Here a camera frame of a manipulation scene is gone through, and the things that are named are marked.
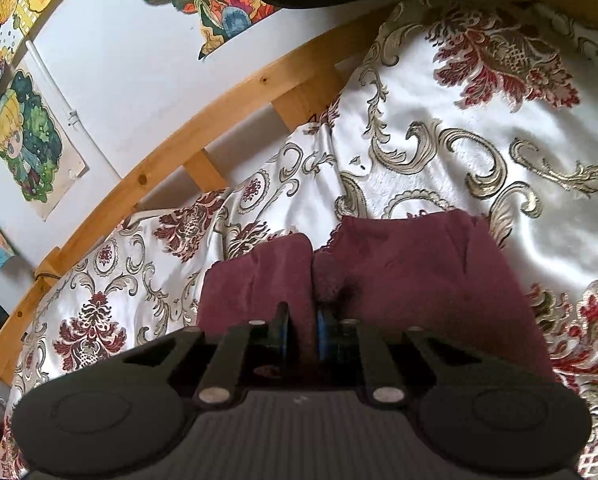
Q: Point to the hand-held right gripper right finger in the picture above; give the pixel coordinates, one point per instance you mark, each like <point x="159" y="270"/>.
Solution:
<point x="324" y="332"/>

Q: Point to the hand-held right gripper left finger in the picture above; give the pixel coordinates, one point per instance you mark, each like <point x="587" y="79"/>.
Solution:
<point x="282" y="332"/>

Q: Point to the floral colourful wall poster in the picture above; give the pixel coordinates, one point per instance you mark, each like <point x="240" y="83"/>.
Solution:
<point x="219" y="5"/>

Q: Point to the cartoon figure green wall poster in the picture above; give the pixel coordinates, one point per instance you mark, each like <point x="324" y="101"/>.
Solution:
<point x="29" y="145"/>

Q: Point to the maroon small garment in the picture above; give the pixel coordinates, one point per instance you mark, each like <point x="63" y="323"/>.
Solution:
<point x="404" y="280"/>

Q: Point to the wooden bed frame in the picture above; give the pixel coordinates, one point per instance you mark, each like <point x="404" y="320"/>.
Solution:
<point x="144" y="175"/>

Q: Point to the white wall pipe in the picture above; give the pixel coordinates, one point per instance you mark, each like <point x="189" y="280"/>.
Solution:
<point x="69" y="110"/>

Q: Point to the white floral printed blanket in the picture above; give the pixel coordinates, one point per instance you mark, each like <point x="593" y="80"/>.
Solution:
<point x="454" y="170"/>

